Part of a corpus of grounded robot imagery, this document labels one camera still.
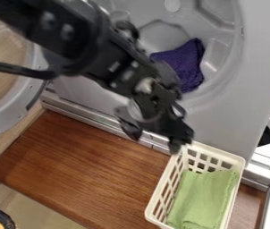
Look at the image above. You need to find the green cloth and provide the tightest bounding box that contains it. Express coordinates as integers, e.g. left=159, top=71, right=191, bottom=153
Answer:
left=165, top=169, right=240, bottom=229

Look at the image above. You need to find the washing machine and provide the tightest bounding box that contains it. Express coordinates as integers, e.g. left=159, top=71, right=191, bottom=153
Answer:
left=0, top=0, right=270, bottom=164

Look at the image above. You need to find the violet cloth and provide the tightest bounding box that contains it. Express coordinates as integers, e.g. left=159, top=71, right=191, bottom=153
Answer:
left=148, top=37, right=207, bottom=94

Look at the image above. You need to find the white basket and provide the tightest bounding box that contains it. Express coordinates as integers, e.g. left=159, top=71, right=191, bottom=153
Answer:
left=143, top=140, right=248, bottom=229

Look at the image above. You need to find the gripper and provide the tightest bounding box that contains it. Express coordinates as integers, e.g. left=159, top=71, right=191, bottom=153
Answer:
left=107, top=53, right=195, bottom=156

